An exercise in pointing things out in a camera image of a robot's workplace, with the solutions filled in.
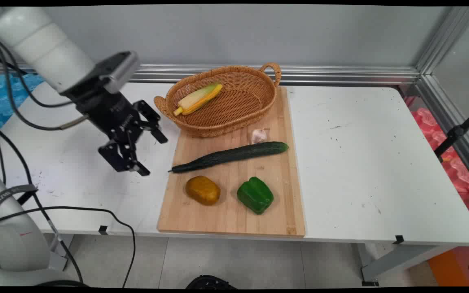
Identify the blue bubble wrap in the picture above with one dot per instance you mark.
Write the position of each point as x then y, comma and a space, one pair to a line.
0, 101

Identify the short aluminium frame rail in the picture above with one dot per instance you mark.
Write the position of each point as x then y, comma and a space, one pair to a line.
450, 122

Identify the bamboo cutting board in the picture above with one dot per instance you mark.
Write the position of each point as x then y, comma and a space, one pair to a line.
234, 191

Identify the black round floor object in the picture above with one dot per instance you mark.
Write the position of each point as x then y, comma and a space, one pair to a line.
210, 282

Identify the aluminium frame post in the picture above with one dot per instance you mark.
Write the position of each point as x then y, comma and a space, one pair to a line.
446, 38

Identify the orange floor mat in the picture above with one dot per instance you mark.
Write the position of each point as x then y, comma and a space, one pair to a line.
448, 270

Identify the dark green cucumber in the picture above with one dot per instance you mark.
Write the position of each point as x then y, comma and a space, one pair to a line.
230, 156

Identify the black tripod stand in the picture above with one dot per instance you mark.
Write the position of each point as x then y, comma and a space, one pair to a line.
456, 132

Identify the grey metal table leg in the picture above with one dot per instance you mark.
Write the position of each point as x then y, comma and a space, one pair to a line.
401, 260

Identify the black tape tab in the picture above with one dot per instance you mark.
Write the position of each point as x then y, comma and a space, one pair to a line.
103, 230
398, 239

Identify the white table leg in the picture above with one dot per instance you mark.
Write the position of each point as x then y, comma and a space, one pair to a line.
61, 252

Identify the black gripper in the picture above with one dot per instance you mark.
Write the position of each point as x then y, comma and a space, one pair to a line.
108, 110

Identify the pink bubble wrap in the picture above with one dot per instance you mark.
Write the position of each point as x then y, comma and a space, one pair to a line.
454, 162

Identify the garlic bulb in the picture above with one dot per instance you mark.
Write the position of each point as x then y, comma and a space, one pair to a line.
258, 135

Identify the corn cob with husk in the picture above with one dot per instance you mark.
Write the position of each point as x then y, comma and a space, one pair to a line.
198, 99

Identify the long aluminium frame rail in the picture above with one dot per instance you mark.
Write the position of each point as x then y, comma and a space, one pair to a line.
320, 74

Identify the green bell pepper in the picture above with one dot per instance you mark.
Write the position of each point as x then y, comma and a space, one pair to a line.
255, 195

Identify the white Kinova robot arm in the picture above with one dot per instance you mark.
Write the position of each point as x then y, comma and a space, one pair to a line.
43, 44

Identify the woven wicker basket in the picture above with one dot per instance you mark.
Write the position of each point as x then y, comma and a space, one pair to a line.
226, 101

